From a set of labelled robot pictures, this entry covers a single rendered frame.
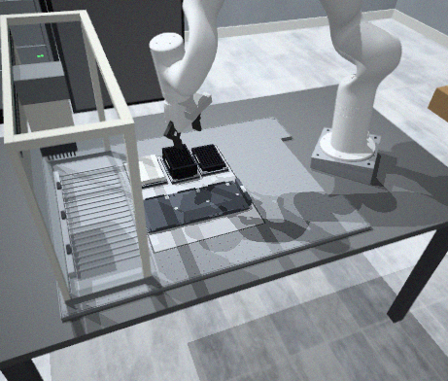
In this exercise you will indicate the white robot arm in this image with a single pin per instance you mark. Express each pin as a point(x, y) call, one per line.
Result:
point(374, 50)

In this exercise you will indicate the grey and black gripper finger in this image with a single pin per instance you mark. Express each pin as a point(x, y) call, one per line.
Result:
point(169, 133)
point(196, 124)

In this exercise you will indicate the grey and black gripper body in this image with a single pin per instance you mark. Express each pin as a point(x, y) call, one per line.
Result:
point(175, 112)

